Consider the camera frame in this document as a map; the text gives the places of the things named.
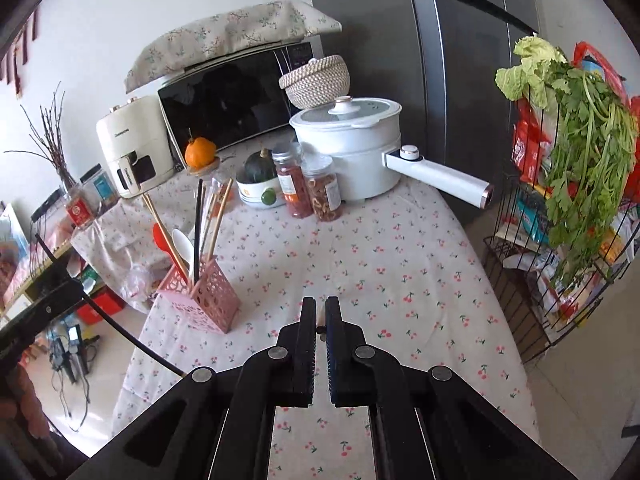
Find cream air fryer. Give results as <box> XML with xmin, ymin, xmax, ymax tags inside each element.
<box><xmin>96</xmin><ymin>95</ymin><xmax>176</xmax><ymax>199</ymax></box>

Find black chopstick with gold end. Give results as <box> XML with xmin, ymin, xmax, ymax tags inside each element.
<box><xmin>192</xmin><ymin>178</ymin><xmax>203</xmax><ymax>283</ymax></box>

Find person's left hand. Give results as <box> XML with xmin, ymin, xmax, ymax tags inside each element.
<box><xmin>0</xmin><ymin>360</ymin><xmax>52</xmax><ymax>461</ymax></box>

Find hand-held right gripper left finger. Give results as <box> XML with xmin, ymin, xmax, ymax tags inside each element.
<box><xmin>65</xmin><ymin>298</ymin><xmax>317</xmax><ymax>480</ymax></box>

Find red box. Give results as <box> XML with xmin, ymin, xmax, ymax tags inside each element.
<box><xmin>75</xmin><ymin>290</ymin><xmax>126</xmax><ymax>329</ymax></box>

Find pink perforated utensil holder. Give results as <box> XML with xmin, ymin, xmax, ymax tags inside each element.
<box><xmin>155</xmin><ymin>254</ymin><xmax>241</xmax><ymax>334</ymax></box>

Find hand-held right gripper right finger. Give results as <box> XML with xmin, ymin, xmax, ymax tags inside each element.
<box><xmin>325</xmin><ymin>297</ymin><xmax>576</xmax><ymax>480</ymax></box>

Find floral cloth cover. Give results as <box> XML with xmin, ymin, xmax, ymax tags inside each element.
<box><xmin>124</xmin><ymin>0</ymin><xmax>343</xmax><ymax>93</ymax></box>

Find dark green squash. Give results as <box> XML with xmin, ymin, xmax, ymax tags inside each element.
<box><xmin>244</xmin><ymin>149</ymin><xmax>278</xmax><ymax>183</ymax></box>

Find red wall decoration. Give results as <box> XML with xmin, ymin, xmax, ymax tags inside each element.
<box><xmin>0</xmin><ymin>10</ymin><xmax>40</xmax><ymax>97</ymax></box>

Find jar of red goji berries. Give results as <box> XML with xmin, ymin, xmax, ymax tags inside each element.
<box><xmin>271</xmin><ymin>142</ymin><xmax>316</xmax><ymax>220</ymax></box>

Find small orange pumpkin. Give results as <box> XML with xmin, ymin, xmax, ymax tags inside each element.
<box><xmin>184</xmin><ymin>130</ymin><xmax>219</xmax><ymax>171</ymax></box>

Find grey refrigerator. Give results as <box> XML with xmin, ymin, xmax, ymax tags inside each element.
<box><xmin>302</xmin><ymin>0</ymin><xmax>546</xmax><ymax>233</ymax></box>

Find cherry print tablecloth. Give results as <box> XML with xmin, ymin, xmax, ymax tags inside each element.
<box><xmin>111</xmin><ymin>175</ymin><xmax>541</xmax><ymax>480</ymax></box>

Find white electric pot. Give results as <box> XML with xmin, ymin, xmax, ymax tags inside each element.
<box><xmin>289</xmin><ymin>96</ymin><xmax>496</xmax><ymax>210</ymax></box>

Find jar of dried fruit slices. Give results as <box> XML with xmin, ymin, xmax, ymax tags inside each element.
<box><xmin>302</xmin><ymin>154</ymin><xmax>345</xmax><ymax>222</ymax></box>

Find glass jar with blue label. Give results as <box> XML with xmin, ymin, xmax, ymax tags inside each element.
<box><xmin>80</xmin><ymin>164</ymin><xmax>121</xmax><ymax>211</ymax></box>

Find clear plastic bag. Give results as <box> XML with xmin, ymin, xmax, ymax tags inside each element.
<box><xmin>120</xmin><ymin>260</ymin><xmax>162</xmax><ymax>312</ymax></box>

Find white plastic spoon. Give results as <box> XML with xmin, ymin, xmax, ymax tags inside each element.
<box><xmin>171</xmin><ymin>229</ymin><xmax>196</xmax><ymax>282</ymax></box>

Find dried twigs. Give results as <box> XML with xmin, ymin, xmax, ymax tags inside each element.
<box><xmin>5</xmin><ymin>82</ymin><xmax>83</xmax><ymax>196</ymax></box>

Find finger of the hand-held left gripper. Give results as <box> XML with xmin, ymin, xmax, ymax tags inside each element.
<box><xmin>0</xmin><ymin>279</ymin><xmax>87</xmax><ymax>358</ymax></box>

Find woven basket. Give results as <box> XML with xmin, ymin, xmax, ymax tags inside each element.
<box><xmin>279</xmin><ymin>55</ymin><xmax>351</xmax><ymax>110</ymax></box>

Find black cable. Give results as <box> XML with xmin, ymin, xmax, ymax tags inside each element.
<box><xmin>34</xmin><ymin>234</ymin><xmax>187</xmax><ymax>377</ymax></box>

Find glass vase with red label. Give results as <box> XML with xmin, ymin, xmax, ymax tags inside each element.
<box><xmin>62</xmin><ymin>185</ymin><xmax>97</xmax><ymax>231</ymax></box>

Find napa cabbage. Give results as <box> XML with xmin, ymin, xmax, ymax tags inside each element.
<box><xmin>495</xmin><ymin>34</ymin><xmax>568</xmax><ymax>108</ymax></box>

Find floral side table cloth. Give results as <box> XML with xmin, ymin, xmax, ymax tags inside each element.
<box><xmin>70</xmin><ymin>195</ymin><xmax>166</xmax><ymax>306</ymax></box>

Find red plastic spoon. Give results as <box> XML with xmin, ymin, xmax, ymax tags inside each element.
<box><xmin>152</xmin><ymin>222</ymin><xmax>190</xmax><ymax>281</ymax></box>

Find black microwave oven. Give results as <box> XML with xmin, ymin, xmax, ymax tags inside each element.
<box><xmin>157</xmin><ymin>37</ymin><xmax>326</xmax><ymax>166</ymax></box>

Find bunch of green celery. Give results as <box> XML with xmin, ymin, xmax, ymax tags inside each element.
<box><xmin>537</xmin><ymin>62</ymin><xmax>640</xmax><ymax>286</ymax></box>

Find clear jar with tangerines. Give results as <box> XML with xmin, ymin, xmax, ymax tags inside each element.
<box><xmin>192</xmin><ymin>160</ymin><xmax>236</xmax><ymax>223</ymax></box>

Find black wire rack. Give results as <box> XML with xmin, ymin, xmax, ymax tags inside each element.
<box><xmin>482</xmin><ymin>60</ymin><xmax>640</xmax><ymax>366</ymax></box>

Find white bowl with green print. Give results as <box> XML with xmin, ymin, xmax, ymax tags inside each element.
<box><xmin>236</xmin><ymin>170</ymin><xmax>286</xmax><ymax>209</ymax></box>

